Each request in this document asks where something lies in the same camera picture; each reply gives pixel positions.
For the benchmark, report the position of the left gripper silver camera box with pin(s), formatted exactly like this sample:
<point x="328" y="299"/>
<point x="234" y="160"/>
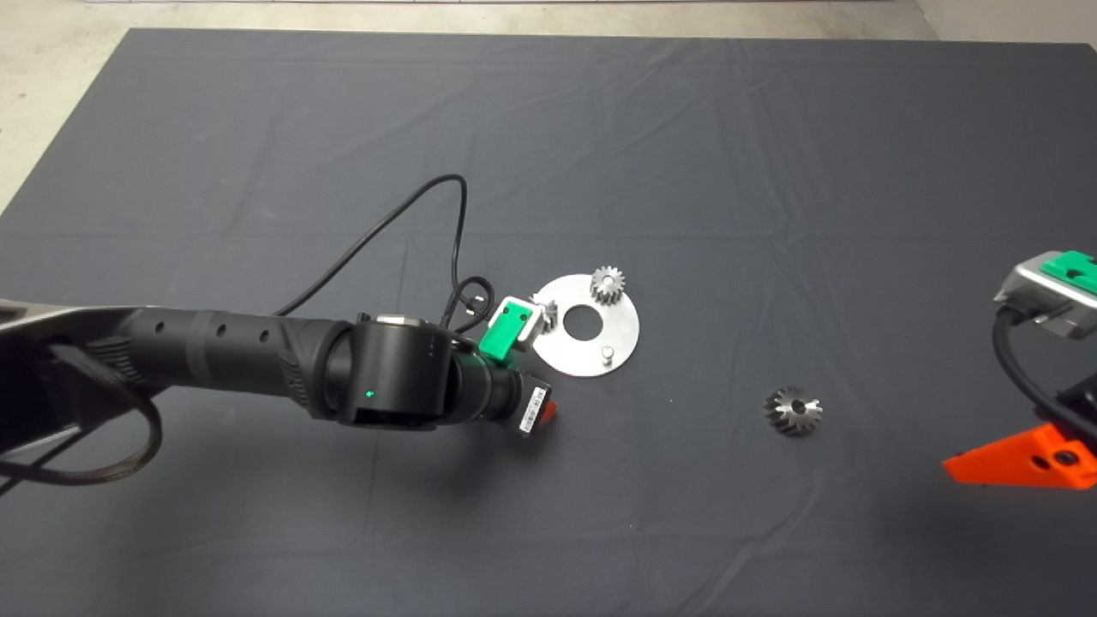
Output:
<point x="538" y="324"/>

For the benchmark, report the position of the gripper green camera mount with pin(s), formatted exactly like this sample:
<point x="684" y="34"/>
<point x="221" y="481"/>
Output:
<point x="501" y="338"/>
<point x="1076" y="266"/>

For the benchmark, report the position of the right gripper green camera mount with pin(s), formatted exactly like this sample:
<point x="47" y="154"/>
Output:
<point x="1076" y="266"/>

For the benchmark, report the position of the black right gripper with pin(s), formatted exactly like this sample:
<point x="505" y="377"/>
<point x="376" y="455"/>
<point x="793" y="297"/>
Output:
<point x="1084" y="403"/>

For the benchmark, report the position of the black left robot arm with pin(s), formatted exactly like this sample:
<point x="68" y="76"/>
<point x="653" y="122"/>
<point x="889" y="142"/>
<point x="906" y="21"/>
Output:
<point x="240" y="351"/>

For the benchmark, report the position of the right gripper silver camera box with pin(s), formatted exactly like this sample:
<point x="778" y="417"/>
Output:
<point x="1028" y="287"/>

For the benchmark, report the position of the dark grey table cloth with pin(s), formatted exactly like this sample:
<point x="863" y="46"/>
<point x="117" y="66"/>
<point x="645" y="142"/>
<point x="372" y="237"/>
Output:
<point x="600" y="128"/>

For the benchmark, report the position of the small steel gear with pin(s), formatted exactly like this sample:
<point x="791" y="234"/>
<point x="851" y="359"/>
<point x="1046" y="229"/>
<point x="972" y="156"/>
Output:
<point x="551" y="315"/>
<point x="608" y="287"/>

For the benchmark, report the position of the left gripper green camera mount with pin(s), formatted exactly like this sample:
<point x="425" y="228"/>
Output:
<point x="501" y="338"/>

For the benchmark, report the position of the gripper silver camera box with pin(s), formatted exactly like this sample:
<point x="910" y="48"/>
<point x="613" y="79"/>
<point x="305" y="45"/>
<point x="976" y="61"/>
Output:
<point x="538" y="324"/>
<point x="1028" y="287"/>

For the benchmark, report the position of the large steel gear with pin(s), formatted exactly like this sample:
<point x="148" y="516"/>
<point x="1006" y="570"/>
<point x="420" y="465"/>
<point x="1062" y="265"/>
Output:
<point x="780" y="416"/>

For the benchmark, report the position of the round metal plate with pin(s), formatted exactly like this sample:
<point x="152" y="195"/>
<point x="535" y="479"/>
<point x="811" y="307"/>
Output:
<point x="583" y="356"/>

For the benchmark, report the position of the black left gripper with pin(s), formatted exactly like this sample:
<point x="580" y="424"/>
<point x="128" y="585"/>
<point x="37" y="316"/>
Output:
<point x="497" y="394"/>

